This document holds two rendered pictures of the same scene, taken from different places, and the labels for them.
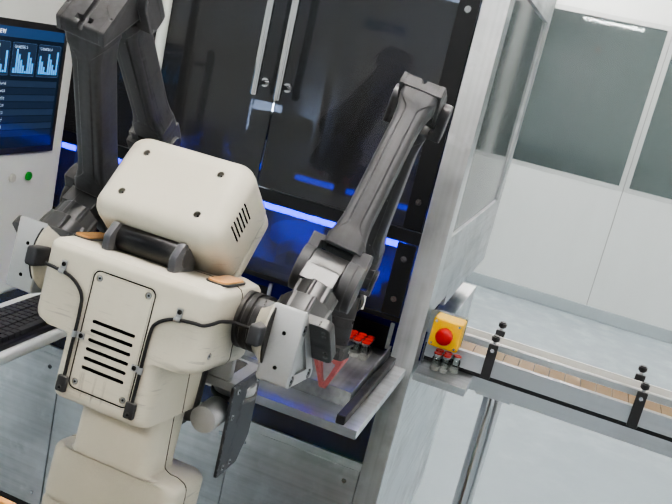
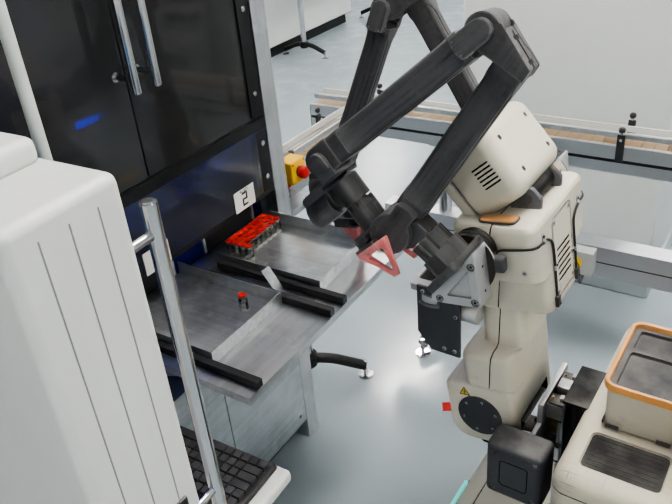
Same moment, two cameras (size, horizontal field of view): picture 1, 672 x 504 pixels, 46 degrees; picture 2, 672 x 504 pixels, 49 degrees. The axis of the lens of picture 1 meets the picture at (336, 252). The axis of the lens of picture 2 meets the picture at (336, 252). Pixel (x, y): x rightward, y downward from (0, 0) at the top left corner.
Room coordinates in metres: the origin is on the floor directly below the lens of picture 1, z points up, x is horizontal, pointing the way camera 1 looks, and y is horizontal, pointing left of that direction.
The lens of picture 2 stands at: (1.04, 1.58, 1.90)
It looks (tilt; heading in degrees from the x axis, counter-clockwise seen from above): 31 degrees down; 289
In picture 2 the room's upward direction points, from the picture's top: 6 degrees counter-clockwise
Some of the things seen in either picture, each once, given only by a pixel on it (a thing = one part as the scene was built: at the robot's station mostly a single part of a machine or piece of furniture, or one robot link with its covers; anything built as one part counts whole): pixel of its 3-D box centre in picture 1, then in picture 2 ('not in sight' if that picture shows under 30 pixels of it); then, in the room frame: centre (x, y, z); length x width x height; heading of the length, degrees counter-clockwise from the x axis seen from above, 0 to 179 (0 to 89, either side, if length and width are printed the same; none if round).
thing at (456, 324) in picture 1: (448, 331); (290, 169); (1.82, -0.30, 1.00); 0.08 x 0.07 x 0.07; 164
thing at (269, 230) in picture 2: (333, 340); (260, 237); (1.83, -0.04, 0.90); 0.18 x 0.02 x 0.05; 75
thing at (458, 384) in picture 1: (444, 375); (286, 201); (1.86, -0.33, 0.87); 0.14 x 0.13 x 0.02; 164
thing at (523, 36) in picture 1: (503, 113); not in sight; (2.29, -0.37, 1.51); 0.85 x 0.01 x 0.59; 164
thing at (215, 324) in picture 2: not in sight; (194, 308); (1.87, 0.30, 0.90); 0.34 x 0.26 x 0.04; 164
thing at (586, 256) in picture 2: not in sight; (576, 258); (0.97, -0.73, 0.50); 0.12 x 0.05 x 0.09; 164
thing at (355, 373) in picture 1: (318, 356); (293, 248); (1.72, -0.02, 0.90); 0.34 x 0.26 x 0.04; 165
